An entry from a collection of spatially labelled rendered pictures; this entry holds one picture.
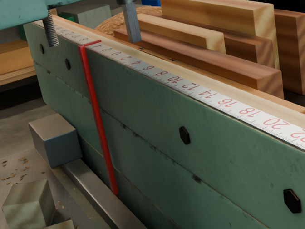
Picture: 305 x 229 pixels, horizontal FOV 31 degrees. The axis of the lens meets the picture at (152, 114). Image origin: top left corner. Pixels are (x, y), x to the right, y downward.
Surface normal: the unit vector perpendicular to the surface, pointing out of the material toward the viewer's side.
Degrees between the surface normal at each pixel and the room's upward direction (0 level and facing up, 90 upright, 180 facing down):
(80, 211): 0
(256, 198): 90
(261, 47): 90
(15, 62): 90
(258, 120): 0
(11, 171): 0
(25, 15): 90
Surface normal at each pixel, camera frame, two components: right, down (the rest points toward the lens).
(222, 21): -0.88, 0.31
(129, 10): 0.43, 0.26
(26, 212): -0.01, 0.37
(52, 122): -0.18, -0.91
